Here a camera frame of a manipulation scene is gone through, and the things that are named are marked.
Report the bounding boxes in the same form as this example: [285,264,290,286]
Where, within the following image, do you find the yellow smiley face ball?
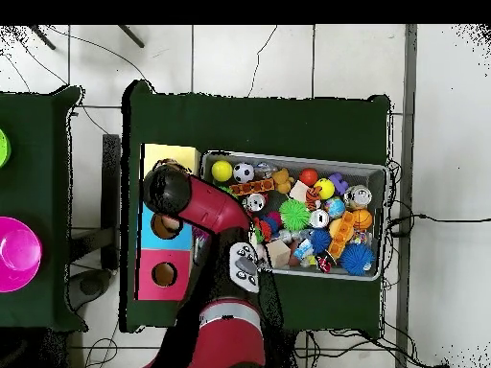
[314,178,336,200]

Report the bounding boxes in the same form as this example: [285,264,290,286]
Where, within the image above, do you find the crushed silver drink can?
[343,184,373,211]

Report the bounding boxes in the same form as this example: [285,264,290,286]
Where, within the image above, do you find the blue globe ball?
[324,195,346,219]

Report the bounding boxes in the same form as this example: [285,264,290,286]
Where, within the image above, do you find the black and white soccer ball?
[232,162,255,184]

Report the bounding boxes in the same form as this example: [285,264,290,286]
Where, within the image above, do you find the green plastic bowl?
[0,127,12,169]

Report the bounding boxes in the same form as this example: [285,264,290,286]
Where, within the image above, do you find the black tripod leg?
[28,24,57,51]
[117,24,146,49]

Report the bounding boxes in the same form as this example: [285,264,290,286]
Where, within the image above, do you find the long orange plastic brick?
[327,210,357,259]

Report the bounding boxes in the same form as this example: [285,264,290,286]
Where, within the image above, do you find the dark green tablecloth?
[0,85,88,332]
[119,79,392,334]

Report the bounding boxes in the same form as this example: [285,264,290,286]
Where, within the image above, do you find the orange basketball toy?
[351,208,374,231]

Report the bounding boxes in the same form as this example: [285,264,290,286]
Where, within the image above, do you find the plain yellow ball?
[211,159,234,182]

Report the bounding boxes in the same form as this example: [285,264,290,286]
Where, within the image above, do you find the blue spiky rubber ball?
[339,242,376,276]

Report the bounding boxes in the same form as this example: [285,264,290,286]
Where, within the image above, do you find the black power cable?
[385,213,491,237]

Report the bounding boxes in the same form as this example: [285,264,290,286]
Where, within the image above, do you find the shallow clear mesh bin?
[199,149,388,282]

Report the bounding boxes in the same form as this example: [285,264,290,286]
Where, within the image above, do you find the purple spiky monster toy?
[192,226,211,250]

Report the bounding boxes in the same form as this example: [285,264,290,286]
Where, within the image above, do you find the pink plastic bowl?
[0,216,43,293]

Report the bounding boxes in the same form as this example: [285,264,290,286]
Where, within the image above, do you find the wooden box with three holes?
[134,143,201,302]

